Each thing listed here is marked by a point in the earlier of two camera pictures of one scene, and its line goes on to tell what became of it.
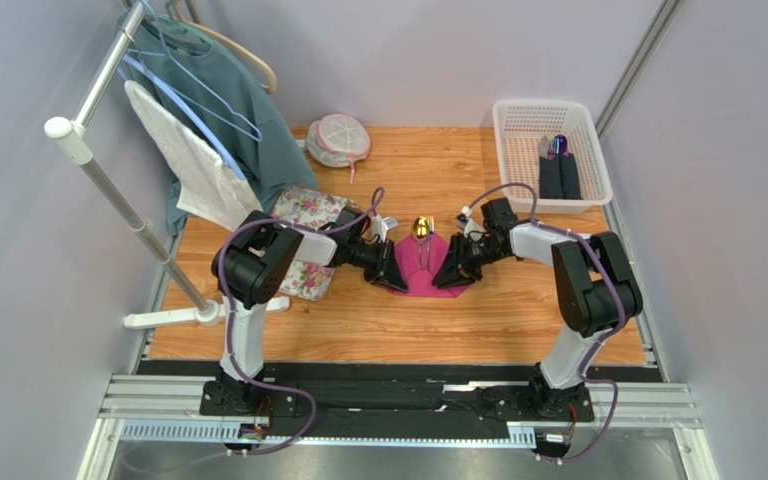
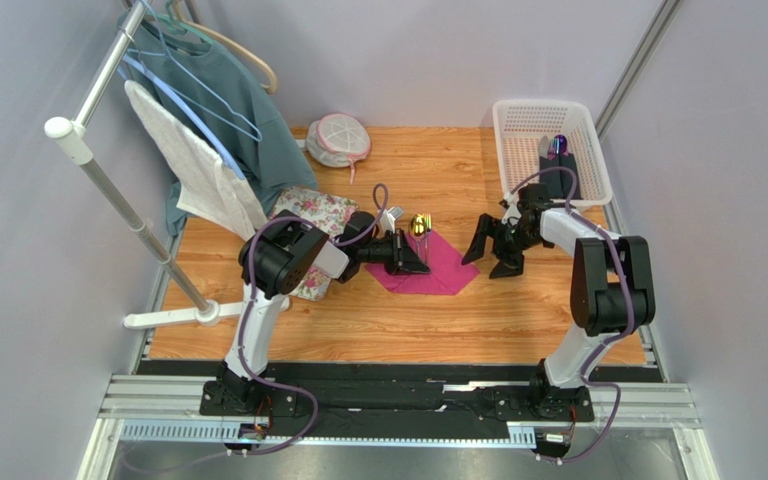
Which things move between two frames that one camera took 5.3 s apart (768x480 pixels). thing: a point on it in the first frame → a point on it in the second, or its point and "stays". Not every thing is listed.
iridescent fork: (430, 225) stays
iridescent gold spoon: (420, 229) stays
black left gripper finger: (390, 272) → (405, 258)
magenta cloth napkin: (418, 260) stays
